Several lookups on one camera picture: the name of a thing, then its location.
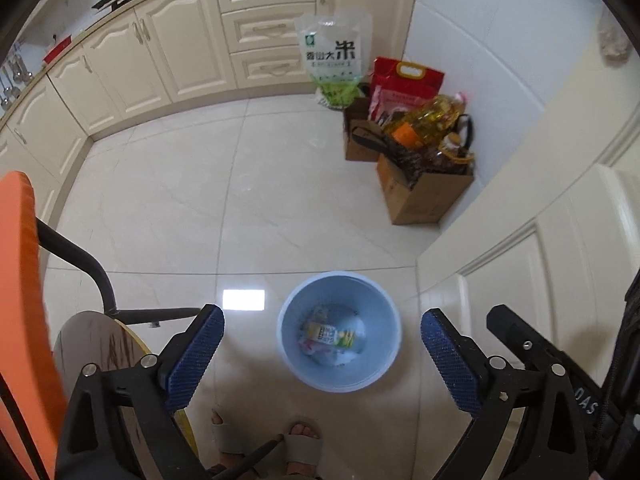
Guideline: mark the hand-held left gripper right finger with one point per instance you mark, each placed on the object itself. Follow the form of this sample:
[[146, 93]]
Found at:
[[447, 360]]

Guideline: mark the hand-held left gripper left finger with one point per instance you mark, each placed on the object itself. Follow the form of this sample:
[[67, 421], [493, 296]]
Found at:
[[192, 360]]

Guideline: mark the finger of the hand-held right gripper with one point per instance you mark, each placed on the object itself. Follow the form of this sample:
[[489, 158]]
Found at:
[[520, 337]]

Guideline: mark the blue plastic trash bin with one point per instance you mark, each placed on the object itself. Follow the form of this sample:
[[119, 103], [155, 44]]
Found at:
[[295, 352]]

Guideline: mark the person's left foot in sandal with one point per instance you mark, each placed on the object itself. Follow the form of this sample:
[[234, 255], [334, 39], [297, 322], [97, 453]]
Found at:
[[225, 440]]

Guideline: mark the person's foot in sandal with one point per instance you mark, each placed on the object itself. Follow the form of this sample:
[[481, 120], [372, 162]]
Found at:
[[225, 440], [302, 447]]

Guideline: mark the cream panel door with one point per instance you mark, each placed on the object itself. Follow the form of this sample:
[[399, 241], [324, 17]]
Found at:
[[540, 250]]

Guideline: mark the crumpled white wrapper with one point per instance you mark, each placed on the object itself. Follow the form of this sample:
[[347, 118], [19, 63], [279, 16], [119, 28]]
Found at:
[[340, 357]]

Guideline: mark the yellow green drink carton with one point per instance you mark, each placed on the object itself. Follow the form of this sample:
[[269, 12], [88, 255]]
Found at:
[[330, 334]]

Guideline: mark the person's right foot in sandal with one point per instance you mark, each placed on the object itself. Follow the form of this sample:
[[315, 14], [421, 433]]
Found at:
[[302, 447]]

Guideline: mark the round orange table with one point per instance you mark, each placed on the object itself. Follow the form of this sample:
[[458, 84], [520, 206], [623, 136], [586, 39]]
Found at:
[[20, 310]]

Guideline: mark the small cooking oil bottle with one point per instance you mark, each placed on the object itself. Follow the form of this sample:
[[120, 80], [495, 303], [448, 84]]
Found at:
[[455, 147]]

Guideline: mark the small brown cardboard box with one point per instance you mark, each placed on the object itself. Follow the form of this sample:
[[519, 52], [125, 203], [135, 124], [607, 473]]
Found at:
[[357, 147]]

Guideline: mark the large cooking oil bottle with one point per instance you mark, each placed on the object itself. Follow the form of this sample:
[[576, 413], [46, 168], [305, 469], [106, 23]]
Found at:
[[425, 117]]

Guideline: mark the red rice bag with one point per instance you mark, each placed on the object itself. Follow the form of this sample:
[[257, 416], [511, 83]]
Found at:
[[400, 90]]

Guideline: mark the cream kitchen base cabinets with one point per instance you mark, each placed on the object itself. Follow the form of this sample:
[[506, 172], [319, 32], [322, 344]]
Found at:
[[170, 45]]

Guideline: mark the clear green rice bag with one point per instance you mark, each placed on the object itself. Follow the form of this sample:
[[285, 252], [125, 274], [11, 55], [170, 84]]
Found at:
[[330, 55]]

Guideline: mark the row of hanging metal utensils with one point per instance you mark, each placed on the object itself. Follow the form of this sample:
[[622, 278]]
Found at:
[[15, 77]]

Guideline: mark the black metal table frame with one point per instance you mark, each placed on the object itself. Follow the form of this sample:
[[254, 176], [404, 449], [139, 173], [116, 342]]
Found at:
[[85, 260]]

